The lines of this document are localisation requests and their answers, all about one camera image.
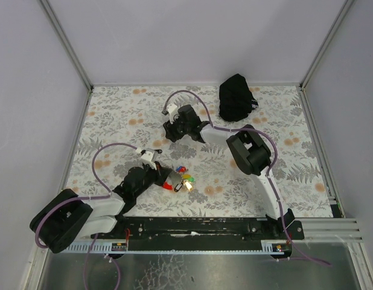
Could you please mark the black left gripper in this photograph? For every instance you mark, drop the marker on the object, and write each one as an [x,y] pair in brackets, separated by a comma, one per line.
[159,176]

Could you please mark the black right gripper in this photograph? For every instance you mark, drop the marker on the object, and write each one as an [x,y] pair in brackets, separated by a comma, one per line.
[172,130]

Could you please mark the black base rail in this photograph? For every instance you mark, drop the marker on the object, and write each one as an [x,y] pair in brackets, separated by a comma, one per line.
[205,229]

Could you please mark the white slotted cable duct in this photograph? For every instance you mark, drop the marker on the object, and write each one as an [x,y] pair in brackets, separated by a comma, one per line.
[179,246]

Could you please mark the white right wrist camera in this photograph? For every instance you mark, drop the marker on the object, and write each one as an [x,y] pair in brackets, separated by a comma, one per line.
[171,110]

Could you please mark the black white-window key tag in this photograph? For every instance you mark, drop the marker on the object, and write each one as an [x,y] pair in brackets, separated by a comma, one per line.
[178,187]

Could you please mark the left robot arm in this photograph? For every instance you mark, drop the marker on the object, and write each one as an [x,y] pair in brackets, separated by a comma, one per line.
[70,216]

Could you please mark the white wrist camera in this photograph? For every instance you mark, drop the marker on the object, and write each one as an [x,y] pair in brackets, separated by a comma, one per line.
[171,110]
[148,158]

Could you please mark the black folded cloth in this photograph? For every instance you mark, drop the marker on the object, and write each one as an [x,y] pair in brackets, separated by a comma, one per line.
[236,100]

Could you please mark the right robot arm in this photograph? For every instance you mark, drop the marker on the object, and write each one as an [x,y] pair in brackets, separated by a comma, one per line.
[249,151]

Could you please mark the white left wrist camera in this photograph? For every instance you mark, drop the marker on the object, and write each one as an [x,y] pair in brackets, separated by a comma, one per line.
[148,158]

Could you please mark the red-handled metal key organizer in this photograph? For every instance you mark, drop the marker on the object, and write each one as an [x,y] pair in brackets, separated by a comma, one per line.
[172,179]

